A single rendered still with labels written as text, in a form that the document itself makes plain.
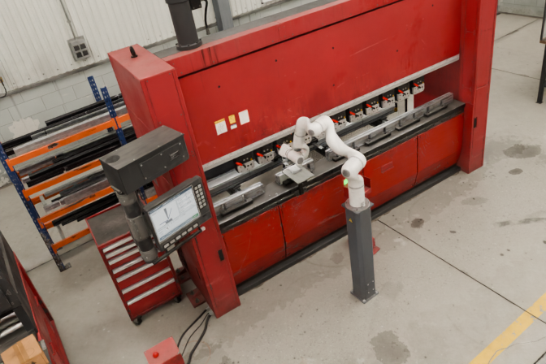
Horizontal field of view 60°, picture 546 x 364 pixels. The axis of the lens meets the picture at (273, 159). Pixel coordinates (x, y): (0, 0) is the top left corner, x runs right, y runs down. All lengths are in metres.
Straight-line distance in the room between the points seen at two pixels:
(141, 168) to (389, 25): 2.59
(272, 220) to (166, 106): 1.57
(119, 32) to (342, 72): 4.24
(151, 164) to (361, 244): 1.80
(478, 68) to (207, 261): 3.27
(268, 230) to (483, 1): 2.93
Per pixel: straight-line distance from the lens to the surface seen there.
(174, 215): 3.29
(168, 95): 3.29
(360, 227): 3.80
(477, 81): 5.36
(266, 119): 3.95
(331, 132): 3.54
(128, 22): 7.68
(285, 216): 4.36
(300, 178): 4.14
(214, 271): 4.14
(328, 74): 4.19
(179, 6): 3.50
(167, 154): 3.12
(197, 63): 3.52
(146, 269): 4.33
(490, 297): 4.52
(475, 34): 5.17
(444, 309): 4.37
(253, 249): 4.36
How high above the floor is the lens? 3.31
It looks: 31 degrees down
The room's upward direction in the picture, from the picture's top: 10 degrees counter-clockwise
